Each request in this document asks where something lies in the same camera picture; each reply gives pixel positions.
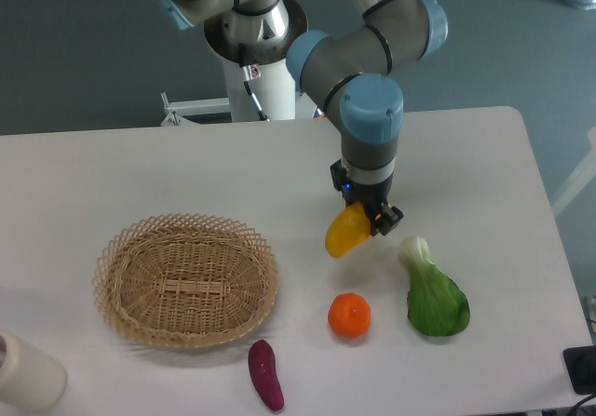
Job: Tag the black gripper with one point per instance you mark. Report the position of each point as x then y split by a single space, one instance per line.
371 194

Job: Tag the yellow mango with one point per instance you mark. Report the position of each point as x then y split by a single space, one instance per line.
350 228

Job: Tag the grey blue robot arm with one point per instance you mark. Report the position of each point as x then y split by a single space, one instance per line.
271 59

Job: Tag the green bok choy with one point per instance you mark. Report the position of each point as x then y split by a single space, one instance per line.
437 307

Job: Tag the orange tangerine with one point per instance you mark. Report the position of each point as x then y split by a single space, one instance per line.
349 315

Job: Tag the purple sweet potato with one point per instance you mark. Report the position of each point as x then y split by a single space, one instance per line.
263 373

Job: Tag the woven wicker basket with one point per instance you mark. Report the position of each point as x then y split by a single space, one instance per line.
186 281

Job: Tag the cream cylindrical bottle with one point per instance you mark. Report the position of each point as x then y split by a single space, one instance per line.
31 379

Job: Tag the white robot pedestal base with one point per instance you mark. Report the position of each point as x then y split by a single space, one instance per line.
255 92

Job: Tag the white frame bar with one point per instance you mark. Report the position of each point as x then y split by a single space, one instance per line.
576 181

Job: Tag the black device with cable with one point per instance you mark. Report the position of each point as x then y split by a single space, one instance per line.
580 365

